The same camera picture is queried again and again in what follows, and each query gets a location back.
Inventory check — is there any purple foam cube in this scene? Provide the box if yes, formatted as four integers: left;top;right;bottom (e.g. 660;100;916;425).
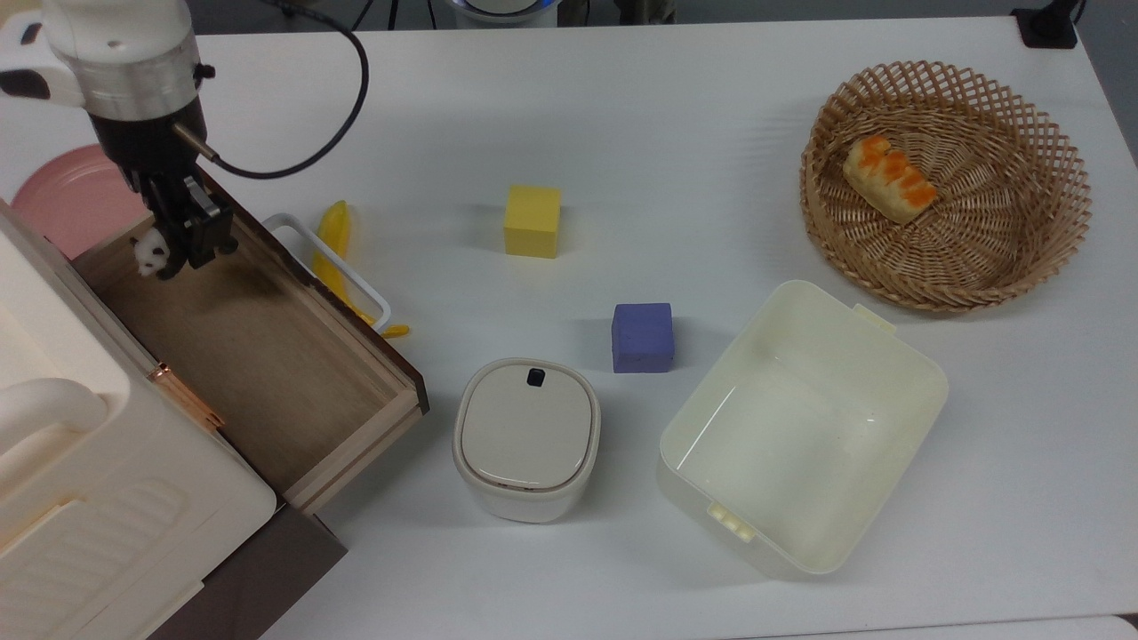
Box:
611;302;675;374

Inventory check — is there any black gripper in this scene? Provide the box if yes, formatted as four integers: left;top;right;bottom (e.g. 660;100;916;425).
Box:
88;104;240;282

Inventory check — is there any white drawer handle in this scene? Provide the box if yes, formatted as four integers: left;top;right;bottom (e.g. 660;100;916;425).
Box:
262;212;393;335

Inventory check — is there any copper orange box latch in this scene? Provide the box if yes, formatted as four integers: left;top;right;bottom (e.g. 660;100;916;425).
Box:
148;363;226;433

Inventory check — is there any cream storage box with handle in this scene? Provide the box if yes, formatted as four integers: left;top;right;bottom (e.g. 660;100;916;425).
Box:
0;200;278;640

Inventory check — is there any pink plastic plate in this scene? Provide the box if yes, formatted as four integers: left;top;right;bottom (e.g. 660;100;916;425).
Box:
9;144;154;260

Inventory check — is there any yellow foam cube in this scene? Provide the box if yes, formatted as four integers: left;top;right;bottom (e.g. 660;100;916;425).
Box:
503;185;563;260

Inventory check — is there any yellow toy banana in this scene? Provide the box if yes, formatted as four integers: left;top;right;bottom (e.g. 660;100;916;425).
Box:
311;200;411;340

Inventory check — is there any woven wicker basket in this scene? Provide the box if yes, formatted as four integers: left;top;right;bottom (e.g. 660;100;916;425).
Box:
800;60;1093;312

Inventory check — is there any beige lidded mini trash can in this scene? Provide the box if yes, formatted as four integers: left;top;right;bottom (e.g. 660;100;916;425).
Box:
452;357;602;524

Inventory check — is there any black white panda toy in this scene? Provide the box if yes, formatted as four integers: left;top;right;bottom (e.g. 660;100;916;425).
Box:
131;227;174;278

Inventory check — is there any wooden drawer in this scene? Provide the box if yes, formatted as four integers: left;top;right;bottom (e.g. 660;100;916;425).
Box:
71;164;430;516

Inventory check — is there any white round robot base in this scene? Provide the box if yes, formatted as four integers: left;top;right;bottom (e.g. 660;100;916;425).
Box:
445;0;563;28

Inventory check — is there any cream open plastic bin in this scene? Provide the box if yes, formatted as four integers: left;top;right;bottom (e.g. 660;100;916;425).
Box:
658;280;950;580

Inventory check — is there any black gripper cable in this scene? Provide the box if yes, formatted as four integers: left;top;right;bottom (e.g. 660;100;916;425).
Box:
172;0;371;180

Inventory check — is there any black table clamp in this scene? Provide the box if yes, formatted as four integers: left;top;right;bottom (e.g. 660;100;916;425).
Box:
1012;0;1082;50

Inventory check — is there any orange striped toy bread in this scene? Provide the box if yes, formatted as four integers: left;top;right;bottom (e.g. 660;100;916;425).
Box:
842;135;939;225

